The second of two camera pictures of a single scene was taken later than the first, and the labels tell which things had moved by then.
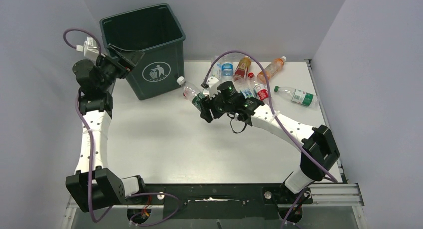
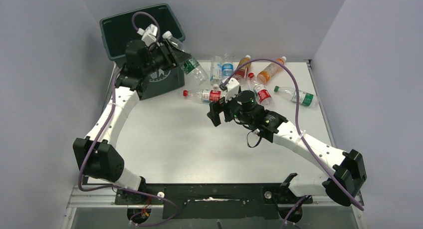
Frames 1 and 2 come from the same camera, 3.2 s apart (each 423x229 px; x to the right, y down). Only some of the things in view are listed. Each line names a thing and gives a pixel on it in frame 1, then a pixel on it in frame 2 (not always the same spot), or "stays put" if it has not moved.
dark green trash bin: x=156 y=30 stays put
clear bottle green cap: x=298 y=96 stays put
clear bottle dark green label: x=195 y=95 to x=191 y=67
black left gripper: x=127 y=65 to x=169 y=62
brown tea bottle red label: x=242 y=69 stays put
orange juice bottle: x=271 y=70 stays put
